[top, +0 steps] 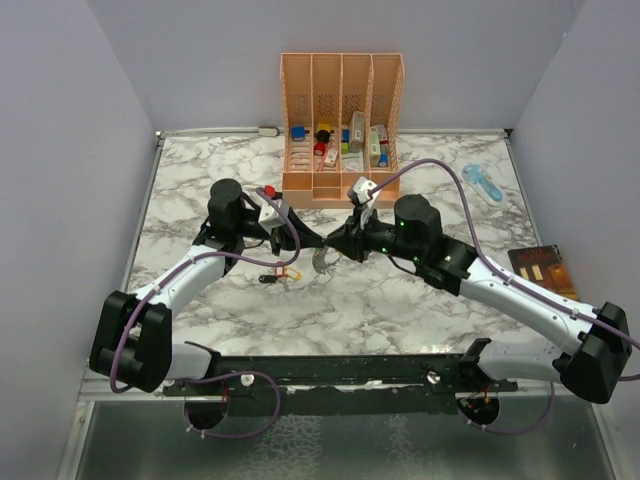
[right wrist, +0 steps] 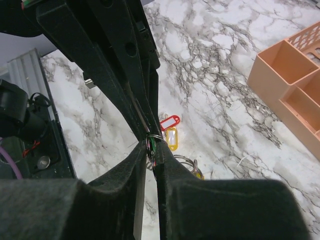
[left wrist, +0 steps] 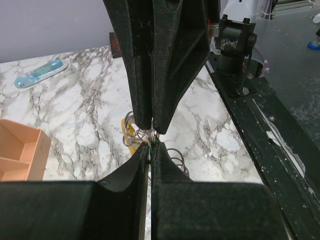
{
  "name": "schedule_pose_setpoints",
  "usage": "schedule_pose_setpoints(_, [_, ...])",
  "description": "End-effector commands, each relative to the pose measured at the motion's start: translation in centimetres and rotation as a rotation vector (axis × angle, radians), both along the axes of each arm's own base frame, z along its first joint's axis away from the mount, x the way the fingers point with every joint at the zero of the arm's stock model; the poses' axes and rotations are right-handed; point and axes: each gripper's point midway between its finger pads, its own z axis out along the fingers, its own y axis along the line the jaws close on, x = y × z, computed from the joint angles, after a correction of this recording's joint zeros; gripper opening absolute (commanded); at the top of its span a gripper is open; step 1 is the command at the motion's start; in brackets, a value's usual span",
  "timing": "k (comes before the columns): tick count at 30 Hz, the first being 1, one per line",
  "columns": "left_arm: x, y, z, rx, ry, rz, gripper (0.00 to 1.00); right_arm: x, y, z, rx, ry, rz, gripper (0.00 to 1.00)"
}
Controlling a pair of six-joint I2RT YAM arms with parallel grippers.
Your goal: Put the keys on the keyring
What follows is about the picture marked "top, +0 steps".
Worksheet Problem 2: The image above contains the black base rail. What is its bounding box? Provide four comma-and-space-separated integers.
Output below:
163, 339, 517, 416

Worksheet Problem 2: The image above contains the purple cable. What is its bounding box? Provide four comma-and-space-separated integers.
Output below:
109, 185, 302, 440
367, 158, 640, 435

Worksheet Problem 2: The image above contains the red key tag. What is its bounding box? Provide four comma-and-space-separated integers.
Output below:
274, 262, 286, 278

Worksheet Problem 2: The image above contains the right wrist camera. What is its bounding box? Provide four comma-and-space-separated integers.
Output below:
347, 176, 379, 229

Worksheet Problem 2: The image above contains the paperback book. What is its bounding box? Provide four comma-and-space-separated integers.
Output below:
508, 244, 579, 301

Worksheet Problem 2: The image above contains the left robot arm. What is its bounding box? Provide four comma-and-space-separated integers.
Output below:
89, 179, 324, 395

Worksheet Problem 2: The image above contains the blue block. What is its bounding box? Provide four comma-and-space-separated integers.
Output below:
290, 125, 308, 142

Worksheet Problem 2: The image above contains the aluminium frame bar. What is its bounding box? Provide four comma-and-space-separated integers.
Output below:
77, 369, 171, 401

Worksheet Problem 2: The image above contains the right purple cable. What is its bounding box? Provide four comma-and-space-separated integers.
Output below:
367, 158, 640, 435

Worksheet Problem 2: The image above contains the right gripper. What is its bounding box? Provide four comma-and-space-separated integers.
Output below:
326, 203, 423, 262

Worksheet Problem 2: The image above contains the yellow key tag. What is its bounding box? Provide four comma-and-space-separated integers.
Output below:
283, 269, 302, 281

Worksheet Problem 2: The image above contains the white adapter at wall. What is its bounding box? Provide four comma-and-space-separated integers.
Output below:
257, 126, 280, 138

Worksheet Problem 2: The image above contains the white red box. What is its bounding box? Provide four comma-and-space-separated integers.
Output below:
368, 124, 389, 161

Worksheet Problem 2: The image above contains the peach desk organizer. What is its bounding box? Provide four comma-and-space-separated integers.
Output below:
280, 53, 405, 209

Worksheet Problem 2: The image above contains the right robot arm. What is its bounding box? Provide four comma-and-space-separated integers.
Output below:
326, 194, 632, 404

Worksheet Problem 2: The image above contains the tall grey box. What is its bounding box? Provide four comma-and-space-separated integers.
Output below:
348, 111, 366, 153

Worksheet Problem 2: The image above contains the blue toothbrush package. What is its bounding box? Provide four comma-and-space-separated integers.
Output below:
461, 164, 508, 208

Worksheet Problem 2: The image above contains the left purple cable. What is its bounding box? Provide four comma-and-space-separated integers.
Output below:
109, 185, 302, 440

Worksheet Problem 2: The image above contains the black key tag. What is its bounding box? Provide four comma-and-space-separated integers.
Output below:
259, 274, 279, 284

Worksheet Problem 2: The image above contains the metal keyring with yellow grip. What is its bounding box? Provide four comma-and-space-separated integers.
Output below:
312, 247, 342, 274

